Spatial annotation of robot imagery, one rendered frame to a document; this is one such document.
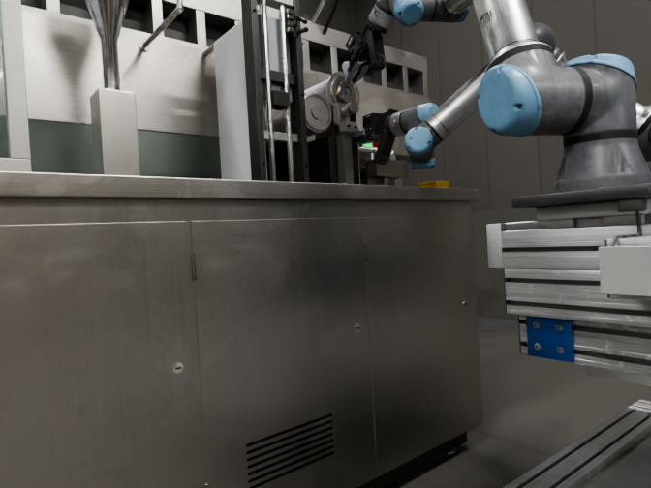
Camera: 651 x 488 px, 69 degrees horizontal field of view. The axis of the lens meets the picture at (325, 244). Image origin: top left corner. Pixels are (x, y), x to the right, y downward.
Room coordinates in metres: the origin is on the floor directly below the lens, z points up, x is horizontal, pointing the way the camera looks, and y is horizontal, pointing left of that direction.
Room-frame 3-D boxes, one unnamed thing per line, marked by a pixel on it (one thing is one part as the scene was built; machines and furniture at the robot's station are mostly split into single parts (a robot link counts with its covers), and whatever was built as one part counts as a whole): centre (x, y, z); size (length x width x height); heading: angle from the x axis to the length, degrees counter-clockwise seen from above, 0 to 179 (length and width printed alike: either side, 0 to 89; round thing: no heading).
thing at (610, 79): (0.86, -0.49, 0.98); 0.13 x 0.12 x 0.14; 102
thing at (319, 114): (1.65, 0.08, 1.18); 0.26 x 0.12 x 0.12; 39
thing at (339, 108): (1.57, -0.09, 1.05); 0.06 x 0.05 x 0.31; 39
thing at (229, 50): (1.54, 0.27, 1.17); 0.34 x 0.05 x 0.54; 39
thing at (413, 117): (1.45, -0.31, 1.11); 0.11 x 0.08 x 0.09; 39
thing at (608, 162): (0.86, -0.50, 0.87); 0.15 x 0.15 x 0.10
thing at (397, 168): (1.86, -0.13, 1.00); 0.40 x 0.16 x 0.06; 39
